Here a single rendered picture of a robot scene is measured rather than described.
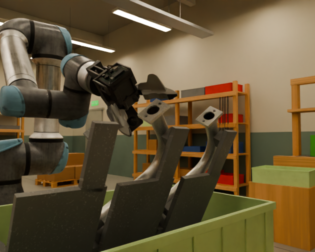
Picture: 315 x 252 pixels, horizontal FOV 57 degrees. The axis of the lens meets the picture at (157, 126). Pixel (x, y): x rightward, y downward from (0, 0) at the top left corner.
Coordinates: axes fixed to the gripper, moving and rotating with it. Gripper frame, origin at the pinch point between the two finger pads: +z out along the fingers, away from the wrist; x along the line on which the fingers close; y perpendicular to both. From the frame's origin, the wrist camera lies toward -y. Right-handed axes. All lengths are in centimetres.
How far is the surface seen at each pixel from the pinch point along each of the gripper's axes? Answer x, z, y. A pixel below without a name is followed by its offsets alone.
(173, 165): -2.9, 5.0, -9.5
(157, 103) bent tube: 1.8, -0.4, 2.1
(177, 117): 230, -362, -395
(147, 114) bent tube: -1.5, 0.3, 2.1
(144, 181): -10.2, 4.7, -7.0
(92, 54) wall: 310, -884, -422
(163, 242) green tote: -16.0, 17.1, -5.9
